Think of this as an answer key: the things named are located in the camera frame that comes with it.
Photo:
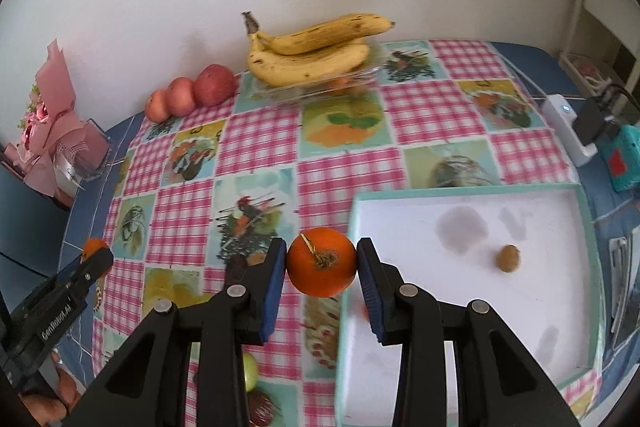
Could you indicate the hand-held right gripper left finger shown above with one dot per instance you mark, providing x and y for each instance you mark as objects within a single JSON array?
[{"x": 274, "y": 287}]

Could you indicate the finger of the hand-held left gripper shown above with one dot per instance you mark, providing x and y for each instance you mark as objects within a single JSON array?
[{"x": 90, "y": 264}]

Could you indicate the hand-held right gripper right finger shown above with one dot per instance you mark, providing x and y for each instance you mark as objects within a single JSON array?
[{"x": 370, "y": 297}]

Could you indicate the small orange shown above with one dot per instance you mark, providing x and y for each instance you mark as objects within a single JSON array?
[{"x": 92, "y": 248}]

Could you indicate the large orange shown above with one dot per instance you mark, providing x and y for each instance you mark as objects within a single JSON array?
[{"x": 322, "y": 267}]

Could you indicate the green mango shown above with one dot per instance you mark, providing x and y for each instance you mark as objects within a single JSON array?
[{"x": 250, "y": 372}]

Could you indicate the white tray with teal rim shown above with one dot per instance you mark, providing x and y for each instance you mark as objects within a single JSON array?
[{"x": 540, "y": 307}]

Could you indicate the person's left hand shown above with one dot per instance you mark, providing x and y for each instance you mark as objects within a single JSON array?
[{"x": 45, "y": 408}]

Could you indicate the pink plaid printed tablecloth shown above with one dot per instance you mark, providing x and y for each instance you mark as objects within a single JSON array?
[{"x": 200, "y": 207}]

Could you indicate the clear acrylic box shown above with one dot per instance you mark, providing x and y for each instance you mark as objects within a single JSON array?
[{"x": 87, "y": 152}]

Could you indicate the dark brown ribbed fruit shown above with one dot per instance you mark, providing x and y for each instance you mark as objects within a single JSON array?
[{"x": 261, "y": 409}]

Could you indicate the pink flower bouquet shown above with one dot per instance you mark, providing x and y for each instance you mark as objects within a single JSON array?
[{"x": 50, "y": 117}]

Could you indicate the orange-red apple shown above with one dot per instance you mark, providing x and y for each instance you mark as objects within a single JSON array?
[
  {"x": 181, "y": 97},
  {"x": 156, "y": 105}
]

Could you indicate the red apple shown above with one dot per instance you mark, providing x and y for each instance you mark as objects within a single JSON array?
[{"x": 215, "y": 85}]

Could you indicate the orange in plastic container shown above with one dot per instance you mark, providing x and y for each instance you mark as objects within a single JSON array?
[{"x": 342, "y": 85}]

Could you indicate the clear plastic container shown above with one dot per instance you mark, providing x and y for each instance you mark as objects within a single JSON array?
[{"x": 370, "y": 74}]

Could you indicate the spotted yellow banana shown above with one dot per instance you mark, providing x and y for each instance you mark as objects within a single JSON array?
[
  {"x": 310, "y": 67},
  {"x": 330, "y": 32}
]

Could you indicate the silver metal utensil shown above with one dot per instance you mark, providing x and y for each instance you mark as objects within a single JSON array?
[{"x": 620, "y": 287}]

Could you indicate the white power strip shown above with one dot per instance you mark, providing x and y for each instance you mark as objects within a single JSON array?
[{"x": 565, "y": 122}]

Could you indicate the black power adapter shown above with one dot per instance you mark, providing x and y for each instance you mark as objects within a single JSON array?
[{"x": 590, "y": 122}]

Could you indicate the teal device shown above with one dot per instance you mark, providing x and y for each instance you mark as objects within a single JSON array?
[{"x": 620, "y": 162}]

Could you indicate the white shelf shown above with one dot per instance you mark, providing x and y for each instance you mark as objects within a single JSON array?
[{"x": 600, "y": 7}]

